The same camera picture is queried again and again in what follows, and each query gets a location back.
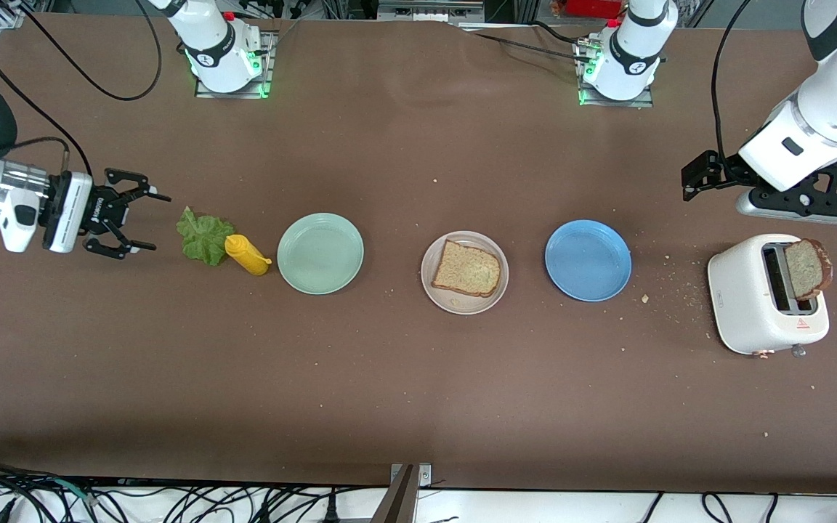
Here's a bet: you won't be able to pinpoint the yellow mustard squeeze bottle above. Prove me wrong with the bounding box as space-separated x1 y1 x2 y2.
225 234 272 277

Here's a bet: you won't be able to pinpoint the brown bread slice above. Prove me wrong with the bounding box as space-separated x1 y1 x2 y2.
431 239 501 298
783 238 834 301

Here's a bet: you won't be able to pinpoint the blue plate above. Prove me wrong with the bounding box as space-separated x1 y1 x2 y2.
544 219 633 303

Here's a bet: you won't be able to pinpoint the pale green plate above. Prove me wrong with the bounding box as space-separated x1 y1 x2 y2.
277 212 365 296

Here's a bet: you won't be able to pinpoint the beige plate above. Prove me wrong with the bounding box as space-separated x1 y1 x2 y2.
421 231 510 315

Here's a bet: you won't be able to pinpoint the green lettuce leaf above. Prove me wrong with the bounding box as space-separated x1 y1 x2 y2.
176 206 238 267

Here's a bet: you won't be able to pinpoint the white toaster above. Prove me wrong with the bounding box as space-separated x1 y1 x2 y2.
707 233 830 359

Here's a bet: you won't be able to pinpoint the red box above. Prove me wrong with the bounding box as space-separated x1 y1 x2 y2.
551 0 626 20

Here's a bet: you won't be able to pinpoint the dark metal bar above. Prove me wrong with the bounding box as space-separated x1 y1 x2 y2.
369 465 416 523

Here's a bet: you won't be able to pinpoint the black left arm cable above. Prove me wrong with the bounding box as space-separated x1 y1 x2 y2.
711 0 752 175

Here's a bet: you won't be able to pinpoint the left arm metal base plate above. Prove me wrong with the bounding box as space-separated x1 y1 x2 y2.
575 40 655 109

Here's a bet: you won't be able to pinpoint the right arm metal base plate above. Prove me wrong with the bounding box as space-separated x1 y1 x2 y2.
195 29 275 100

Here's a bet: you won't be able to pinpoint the black cable on table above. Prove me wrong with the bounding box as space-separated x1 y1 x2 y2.
451 20 597 66

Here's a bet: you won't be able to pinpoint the tangled black floor cables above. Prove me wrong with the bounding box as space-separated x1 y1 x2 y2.
0 456 361 523

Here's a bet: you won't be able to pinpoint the small metal table bracket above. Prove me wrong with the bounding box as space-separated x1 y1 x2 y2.
389 463 432 489

